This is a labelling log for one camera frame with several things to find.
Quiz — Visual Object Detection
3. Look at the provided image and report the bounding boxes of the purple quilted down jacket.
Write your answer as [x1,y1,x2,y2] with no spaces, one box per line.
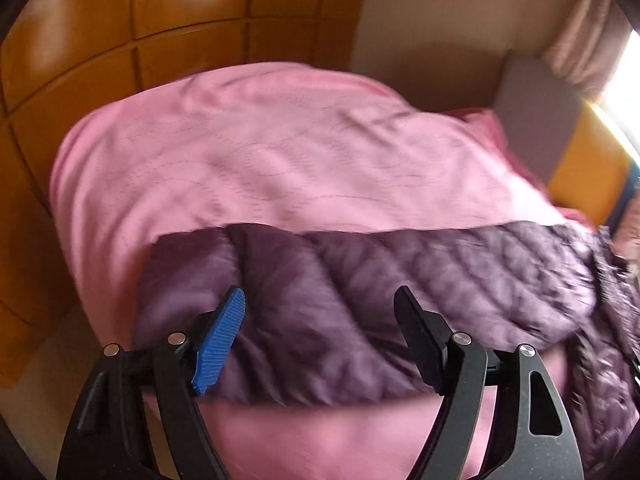
[134,221,639,472]

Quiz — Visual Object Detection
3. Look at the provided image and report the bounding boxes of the grey yellow blue headboard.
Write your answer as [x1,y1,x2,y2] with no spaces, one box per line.
[492,52,639,232]

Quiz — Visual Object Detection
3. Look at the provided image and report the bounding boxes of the pink dotted bed quilt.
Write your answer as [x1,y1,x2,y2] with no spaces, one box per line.
[48,62,582,480]

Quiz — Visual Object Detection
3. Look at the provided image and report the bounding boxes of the bright window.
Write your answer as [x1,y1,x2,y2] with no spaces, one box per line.
[599,32,640,162]

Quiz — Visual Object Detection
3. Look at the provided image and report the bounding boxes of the left pink patterned curtain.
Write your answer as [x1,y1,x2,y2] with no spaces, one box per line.
[541,0,631,102]

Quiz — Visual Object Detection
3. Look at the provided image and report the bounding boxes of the wooden wardrobe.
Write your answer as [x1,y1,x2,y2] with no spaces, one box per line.
[1,0,363,388]

